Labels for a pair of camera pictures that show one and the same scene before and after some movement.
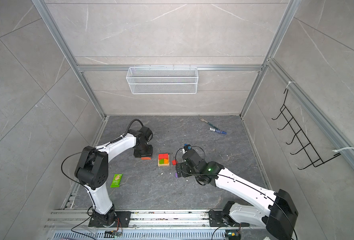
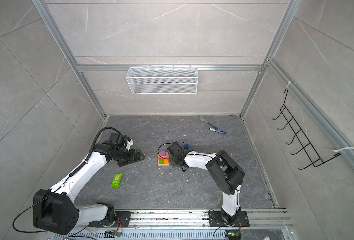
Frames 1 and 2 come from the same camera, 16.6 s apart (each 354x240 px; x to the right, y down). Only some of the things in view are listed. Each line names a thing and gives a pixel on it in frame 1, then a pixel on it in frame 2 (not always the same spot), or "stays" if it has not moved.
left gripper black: x=138 y=154 → x=133 y=158
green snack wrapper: x=116 y=182 stays
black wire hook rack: x=307 y=146 stays
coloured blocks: x=166 y=164 stays
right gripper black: x=183 y=166 → x=172 y=162
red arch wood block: x=163 y=156 stays
